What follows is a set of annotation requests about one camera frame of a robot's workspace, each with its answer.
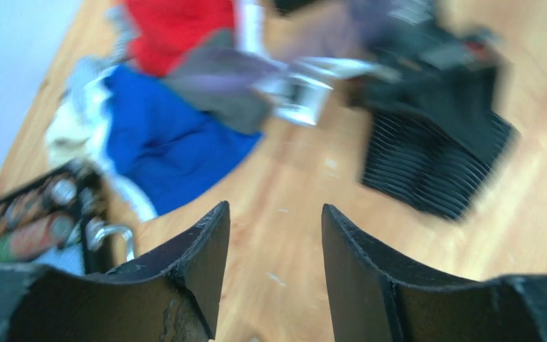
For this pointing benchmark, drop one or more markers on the grey-green underwear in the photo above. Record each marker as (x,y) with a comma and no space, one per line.
(216,78)

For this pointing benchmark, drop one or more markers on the black pinstriped underwear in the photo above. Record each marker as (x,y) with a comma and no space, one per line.
(418,165)

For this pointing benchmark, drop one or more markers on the red underwear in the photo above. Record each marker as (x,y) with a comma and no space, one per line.
(167,29)

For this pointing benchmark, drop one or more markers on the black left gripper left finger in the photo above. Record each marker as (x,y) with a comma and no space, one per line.
(171,293)

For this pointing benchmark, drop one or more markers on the blue underwear white waistband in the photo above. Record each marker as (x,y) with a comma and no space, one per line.
(158,151)

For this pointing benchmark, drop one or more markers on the beige underwear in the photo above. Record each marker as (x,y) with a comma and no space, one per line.
(68,135)

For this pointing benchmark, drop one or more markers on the black aluminium poker chip case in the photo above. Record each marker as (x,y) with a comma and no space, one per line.
(60,219)

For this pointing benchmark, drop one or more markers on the grey striped underwear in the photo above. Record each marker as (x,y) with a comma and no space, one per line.
(89,67)

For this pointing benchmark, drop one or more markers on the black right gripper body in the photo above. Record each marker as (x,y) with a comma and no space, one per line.
(445,83)

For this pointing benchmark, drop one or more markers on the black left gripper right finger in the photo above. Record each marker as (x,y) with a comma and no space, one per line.
(378,294)

